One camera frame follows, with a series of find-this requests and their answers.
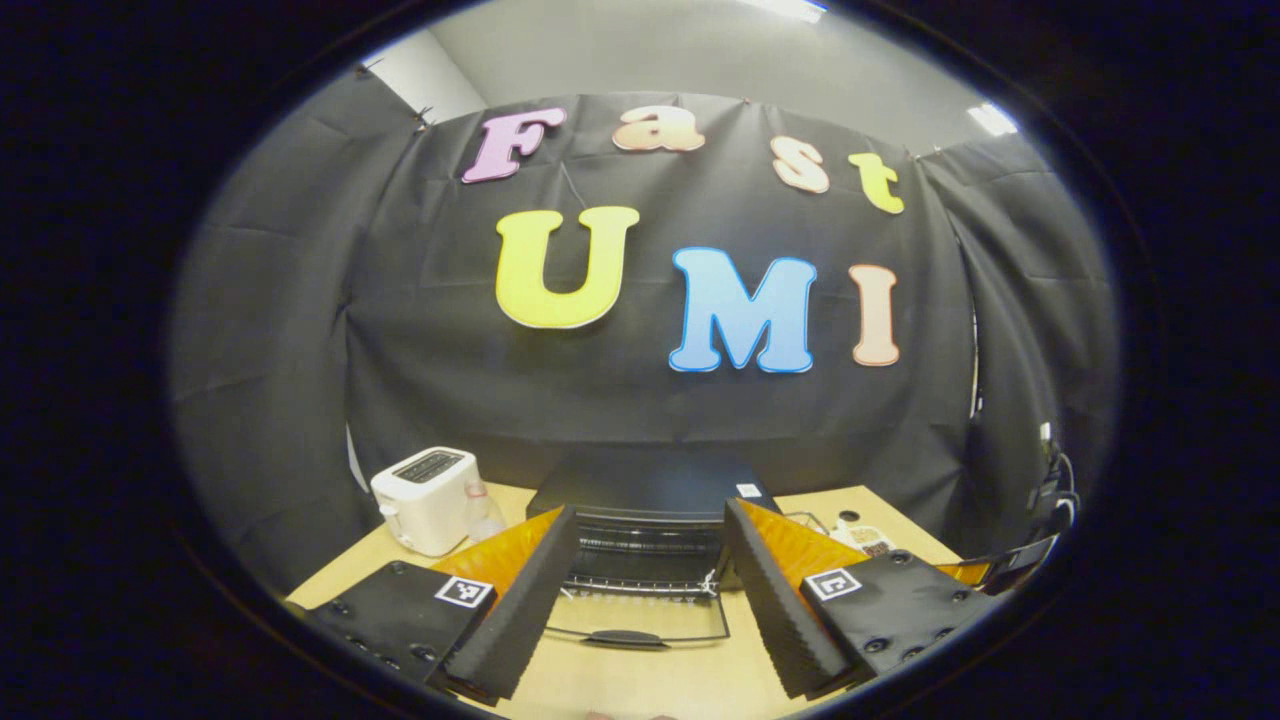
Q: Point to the black electric oven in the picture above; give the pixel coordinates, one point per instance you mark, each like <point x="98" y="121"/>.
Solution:
<point x="650" y="490"/>

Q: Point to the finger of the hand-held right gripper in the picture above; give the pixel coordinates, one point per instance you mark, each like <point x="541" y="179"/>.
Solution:
<point x="1020" y="560"/>

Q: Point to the white toaster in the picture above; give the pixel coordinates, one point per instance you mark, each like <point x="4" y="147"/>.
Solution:
<point x="425" y="500"/>

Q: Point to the white divided plate with beans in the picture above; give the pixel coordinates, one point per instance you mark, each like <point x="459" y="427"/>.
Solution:
<point x="868" y="542"/>

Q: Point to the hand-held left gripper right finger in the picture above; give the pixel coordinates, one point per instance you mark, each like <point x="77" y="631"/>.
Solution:
<point x="775" y="600"/>

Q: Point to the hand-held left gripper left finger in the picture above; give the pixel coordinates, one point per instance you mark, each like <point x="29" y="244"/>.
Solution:
<point x="525" y="610"/>

